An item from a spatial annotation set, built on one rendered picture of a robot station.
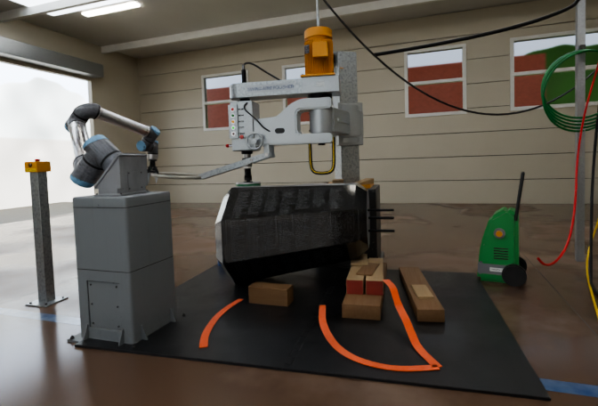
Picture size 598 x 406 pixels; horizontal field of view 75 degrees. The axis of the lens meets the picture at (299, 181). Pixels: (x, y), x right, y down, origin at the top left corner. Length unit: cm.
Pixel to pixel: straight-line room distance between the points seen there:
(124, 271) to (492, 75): 803
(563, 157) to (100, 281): 836
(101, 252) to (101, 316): 38
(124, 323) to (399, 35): 809
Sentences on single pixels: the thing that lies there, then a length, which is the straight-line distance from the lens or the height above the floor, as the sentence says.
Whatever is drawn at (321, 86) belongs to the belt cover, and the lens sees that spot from 324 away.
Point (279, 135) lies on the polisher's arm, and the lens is 328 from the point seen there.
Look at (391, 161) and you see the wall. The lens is 896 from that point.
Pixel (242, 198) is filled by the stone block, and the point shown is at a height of 74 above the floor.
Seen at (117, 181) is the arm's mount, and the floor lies 94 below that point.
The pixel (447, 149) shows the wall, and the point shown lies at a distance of 892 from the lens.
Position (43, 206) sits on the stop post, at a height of 74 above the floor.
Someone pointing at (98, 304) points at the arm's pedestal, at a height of 22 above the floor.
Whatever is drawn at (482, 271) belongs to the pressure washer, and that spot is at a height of 9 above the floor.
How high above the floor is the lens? 102
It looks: 3 degrees down
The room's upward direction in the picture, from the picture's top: 2 degrees counter-clockwise
